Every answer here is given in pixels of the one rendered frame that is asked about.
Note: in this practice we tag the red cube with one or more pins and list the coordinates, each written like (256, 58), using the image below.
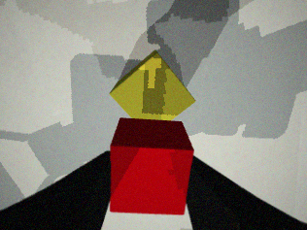
(150, 166)

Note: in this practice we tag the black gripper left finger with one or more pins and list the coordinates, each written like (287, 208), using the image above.
(78, 201)

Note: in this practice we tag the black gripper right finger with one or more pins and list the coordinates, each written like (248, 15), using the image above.
(215, 202)

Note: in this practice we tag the yellow cube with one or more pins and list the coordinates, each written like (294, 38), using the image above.
(151, 90)

